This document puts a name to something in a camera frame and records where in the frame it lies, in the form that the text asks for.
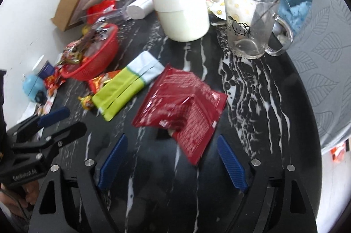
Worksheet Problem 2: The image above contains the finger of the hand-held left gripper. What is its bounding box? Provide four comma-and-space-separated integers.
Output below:
12, 122, 88, 157
7, 108, 71, 137

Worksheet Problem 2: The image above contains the clear plastic box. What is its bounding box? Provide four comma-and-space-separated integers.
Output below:
82, 0, 132, 28

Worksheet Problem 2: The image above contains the red gold snack packet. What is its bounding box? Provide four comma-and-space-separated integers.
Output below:
45, 68, 66, 96

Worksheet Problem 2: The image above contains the dark red snack packet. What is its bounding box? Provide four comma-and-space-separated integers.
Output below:
132, 63, 229, 129
162, 96, 223, 165

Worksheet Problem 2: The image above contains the person's left hand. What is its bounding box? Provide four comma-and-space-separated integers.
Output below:
0, 182, 41, 218

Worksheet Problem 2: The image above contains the yellow lollipop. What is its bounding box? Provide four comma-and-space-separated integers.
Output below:
78, 95, 95, 111

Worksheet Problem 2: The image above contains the cardboard box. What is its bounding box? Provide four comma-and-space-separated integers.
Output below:
50, 0, 113, 32

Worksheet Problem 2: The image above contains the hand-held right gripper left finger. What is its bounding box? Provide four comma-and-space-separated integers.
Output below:
27, 133, 129, 233

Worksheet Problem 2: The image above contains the brown red cookie packet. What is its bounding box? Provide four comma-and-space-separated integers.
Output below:
63, 41, 88, 63

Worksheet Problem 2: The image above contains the glass mug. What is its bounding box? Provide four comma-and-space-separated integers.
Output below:
222, 0, 294, 59

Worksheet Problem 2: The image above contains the thin metal stirrer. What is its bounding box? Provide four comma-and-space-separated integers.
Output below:
254, 0, 288, 25

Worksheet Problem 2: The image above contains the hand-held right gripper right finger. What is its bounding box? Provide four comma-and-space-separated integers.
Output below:
216, 134, 319, 233

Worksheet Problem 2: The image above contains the white cylinder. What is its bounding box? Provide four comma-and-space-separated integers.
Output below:
127, 0, 154, 20

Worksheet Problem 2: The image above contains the red plastic basket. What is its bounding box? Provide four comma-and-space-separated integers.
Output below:
60, 24, 120, 81

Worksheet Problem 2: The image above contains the white tissue paper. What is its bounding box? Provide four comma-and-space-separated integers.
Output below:
23, 104, 41, 124

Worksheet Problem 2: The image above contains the grey leaf-print chair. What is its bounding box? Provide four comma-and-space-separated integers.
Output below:
282, 0, 351, 154

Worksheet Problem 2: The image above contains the orange snack packet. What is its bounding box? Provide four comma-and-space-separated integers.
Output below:
88, 70, 121, 93

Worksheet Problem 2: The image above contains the blue plastic bag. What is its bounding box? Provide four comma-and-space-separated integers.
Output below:
278, 0, 314, 36

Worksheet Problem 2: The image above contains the green and white snack bag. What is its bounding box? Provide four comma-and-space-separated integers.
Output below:
92, 51, 165, 122

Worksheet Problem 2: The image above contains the light blue round humidifier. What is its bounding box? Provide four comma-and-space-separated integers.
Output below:
22, 74, 47, 102

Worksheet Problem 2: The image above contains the red packet with label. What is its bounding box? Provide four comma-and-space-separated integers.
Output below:
87, 0, 117, 23

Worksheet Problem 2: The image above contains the yellow smiley print bag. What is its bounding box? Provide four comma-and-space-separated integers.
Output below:
204, 0, 262, 21

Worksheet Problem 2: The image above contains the dark blue jar white lid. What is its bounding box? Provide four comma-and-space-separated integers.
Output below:
32, 55, 54, 79

